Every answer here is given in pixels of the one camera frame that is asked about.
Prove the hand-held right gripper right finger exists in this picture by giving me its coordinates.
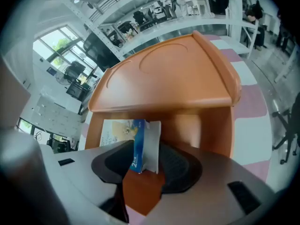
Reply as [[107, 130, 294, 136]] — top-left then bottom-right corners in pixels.
[[146, 143, 284, 225]]

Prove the black cabinet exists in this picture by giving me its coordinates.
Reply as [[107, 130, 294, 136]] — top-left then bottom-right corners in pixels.
[[66, 81, 92, 102]]

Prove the white metal shelving rack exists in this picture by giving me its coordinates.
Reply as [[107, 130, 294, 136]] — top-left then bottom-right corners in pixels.
[[45, 0, 261, 63]]

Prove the orange plastic tray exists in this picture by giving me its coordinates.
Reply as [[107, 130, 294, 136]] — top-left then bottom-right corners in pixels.
[[84, 30, 242, 217]]

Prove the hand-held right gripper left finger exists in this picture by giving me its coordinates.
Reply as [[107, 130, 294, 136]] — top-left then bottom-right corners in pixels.
[[53, 139, 135, 207]]

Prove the blue and white packet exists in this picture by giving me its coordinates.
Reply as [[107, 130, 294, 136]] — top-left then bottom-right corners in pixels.
[[128, 119, 162, 174]]

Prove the black standing fan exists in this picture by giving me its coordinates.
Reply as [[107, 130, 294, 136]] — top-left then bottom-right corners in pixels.
[[55, 72, 72, 87]]

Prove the black mesh office chair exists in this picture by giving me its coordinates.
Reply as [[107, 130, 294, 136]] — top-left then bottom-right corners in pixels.
[[83, 33, 121, 72]]

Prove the large paned window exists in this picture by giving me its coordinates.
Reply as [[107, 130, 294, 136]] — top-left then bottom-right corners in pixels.
[[32, 26, 99, 79]]

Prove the white illustrated packet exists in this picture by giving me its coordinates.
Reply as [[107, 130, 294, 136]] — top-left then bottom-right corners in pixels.
[[99, 120, 138, 147]]

